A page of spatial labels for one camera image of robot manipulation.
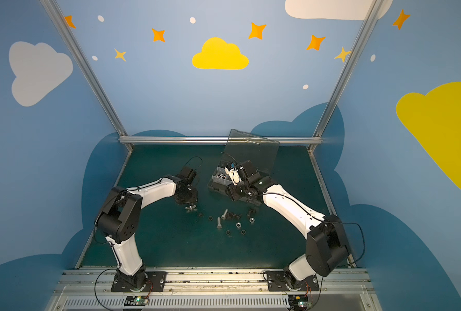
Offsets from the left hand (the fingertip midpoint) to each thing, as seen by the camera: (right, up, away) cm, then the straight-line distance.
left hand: (197, 198), depth 96 cm
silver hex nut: (+21, -11, -7) cm, 24 cm away
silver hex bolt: (+11, -11, -8) cm, 18 cm away
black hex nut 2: (+23, -13, -10) cm, 28 cm away
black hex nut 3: (+7, -8, -6) cm, 12 cm away
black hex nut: (+16, -13, -10) cm, 23 cm away
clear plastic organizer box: (+34, +24, +11) cm, 43 cm away
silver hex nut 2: (+27, -9, -6) cm, 29 cm away
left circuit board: (-18, -33, -26) cm, 46 cm away
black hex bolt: (+18, -7, -4) cm, 20 cm away
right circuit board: (+42, -34, -26) cm, 60 cm away
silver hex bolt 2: (+13, -8, -6) cm, 16 cm away
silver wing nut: (-3, -4, -2) cm, 5 cm away
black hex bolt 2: (+27, -5, -3) cm, 28 cm away
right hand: (+18, +7, -12) cm, 23 cm away
